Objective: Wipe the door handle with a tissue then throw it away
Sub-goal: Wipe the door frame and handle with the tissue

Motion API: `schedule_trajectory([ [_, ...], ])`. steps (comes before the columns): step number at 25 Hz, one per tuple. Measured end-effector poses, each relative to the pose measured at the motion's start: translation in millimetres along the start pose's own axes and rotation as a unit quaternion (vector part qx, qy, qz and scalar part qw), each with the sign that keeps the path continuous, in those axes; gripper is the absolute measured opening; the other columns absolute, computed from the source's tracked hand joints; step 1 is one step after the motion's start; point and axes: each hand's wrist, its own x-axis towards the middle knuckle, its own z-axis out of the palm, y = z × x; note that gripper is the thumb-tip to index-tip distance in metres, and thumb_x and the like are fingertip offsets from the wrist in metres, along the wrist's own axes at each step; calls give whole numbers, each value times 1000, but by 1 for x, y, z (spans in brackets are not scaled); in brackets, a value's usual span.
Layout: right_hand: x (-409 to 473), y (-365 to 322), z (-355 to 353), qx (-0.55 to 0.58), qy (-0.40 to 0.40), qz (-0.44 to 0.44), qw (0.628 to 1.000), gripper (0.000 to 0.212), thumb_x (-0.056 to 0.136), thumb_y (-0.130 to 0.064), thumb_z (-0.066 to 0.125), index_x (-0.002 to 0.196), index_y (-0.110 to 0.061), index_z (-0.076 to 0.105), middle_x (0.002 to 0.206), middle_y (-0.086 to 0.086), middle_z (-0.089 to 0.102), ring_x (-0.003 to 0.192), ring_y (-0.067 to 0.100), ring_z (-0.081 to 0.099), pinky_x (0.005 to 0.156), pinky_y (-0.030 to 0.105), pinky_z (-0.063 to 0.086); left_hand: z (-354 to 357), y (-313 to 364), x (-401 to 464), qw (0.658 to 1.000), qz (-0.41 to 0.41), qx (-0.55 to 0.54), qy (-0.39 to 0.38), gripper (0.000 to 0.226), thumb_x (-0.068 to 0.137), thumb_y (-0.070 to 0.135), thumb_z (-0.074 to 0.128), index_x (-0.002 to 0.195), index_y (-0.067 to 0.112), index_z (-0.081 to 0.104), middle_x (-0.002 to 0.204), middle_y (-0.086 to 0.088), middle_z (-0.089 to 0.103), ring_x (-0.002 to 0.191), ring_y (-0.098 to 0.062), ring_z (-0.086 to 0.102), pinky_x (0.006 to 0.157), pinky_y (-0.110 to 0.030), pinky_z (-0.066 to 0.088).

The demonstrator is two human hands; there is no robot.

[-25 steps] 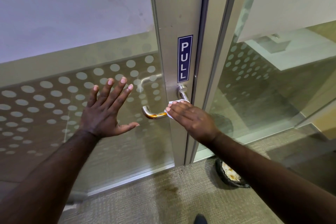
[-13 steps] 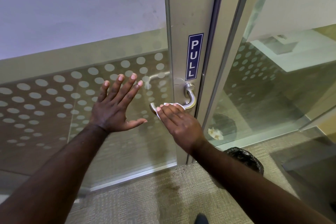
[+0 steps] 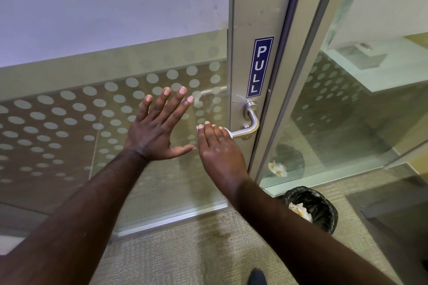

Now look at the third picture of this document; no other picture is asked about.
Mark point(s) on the blue PULL sign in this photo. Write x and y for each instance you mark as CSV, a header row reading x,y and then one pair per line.
x,y
260,67

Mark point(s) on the person's dark shoe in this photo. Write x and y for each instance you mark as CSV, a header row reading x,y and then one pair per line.
x,y
258,278

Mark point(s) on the person's left forearm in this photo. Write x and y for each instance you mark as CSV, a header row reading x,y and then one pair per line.
x,y
67,221

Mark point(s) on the black waste bin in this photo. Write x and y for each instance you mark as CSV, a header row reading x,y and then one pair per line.
x,y
321,208

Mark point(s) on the glass door with metal frame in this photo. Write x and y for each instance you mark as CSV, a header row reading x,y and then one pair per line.
x,y
254,11

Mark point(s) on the white tissue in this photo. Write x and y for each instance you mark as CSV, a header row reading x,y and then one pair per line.
x,y
228,132

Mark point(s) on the fixed glass partition panel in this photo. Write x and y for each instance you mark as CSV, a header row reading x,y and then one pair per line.
x,y
334,111

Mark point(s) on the person's left hand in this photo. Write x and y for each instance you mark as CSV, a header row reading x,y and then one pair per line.
x,y
153,131

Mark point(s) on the person's right forearm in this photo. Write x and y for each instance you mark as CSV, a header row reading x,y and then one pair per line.
x,y
301,238

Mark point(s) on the crumpled waste paper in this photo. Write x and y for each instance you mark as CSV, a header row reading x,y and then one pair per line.
x,y
299,211

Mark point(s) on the person's right hand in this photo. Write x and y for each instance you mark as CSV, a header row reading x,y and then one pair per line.
x,y
220,154

